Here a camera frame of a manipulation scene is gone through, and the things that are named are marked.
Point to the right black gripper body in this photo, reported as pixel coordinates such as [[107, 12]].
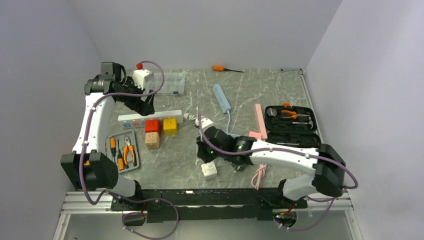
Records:
[[208, 154]]

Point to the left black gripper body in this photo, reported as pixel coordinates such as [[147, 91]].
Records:
[[136, 103]]

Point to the white power strip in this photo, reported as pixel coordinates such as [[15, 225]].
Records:
[[130, 121]]

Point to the red cube socket adapter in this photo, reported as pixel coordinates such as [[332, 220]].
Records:
[[153, 126]]

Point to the white cube socket adapter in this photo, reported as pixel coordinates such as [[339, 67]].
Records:
[[209, 170]]

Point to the yellow cube socket adapter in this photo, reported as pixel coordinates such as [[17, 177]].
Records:
[[170, 126]]

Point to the beige cube socket adapter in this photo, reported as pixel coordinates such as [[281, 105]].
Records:
[[152, 140]]

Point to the pink cube socket adapter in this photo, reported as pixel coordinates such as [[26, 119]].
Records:
[[255, 135]]

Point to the pink power strip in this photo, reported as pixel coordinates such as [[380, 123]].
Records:
[[260, 122]]

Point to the light blue power strip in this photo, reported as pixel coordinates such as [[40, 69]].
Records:
[[221, 98]]

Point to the dark green cube adapter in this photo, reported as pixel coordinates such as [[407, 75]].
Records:
[[238, 167]]

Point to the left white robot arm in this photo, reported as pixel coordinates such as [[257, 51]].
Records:
[[87, 166]]

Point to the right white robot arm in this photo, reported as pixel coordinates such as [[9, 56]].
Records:
[[323, 168]]

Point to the clear plastic organizer box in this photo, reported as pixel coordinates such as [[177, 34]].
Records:
[[174, 83]]

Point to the orange pliers in tray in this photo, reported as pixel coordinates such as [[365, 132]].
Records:
[[129, 148]]

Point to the grey tool tray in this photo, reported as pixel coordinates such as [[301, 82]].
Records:
[[122, 150]]

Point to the black tool case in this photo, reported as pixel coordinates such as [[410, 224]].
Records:
[[291, 133]]

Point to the orange pliers in case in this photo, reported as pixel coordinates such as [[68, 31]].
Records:
[[293, 115]]

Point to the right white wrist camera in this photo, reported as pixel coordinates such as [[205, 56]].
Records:
[[203, 123]]

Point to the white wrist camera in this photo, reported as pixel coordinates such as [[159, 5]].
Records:
[[142, 76], [203, 123]]

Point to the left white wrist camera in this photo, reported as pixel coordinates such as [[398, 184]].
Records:
[[142, 76]]

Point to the orange handled screwdriver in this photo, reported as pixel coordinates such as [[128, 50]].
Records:
[[218, 68]]

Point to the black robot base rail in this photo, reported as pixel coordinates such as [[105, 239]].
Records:
[[215, 204]]

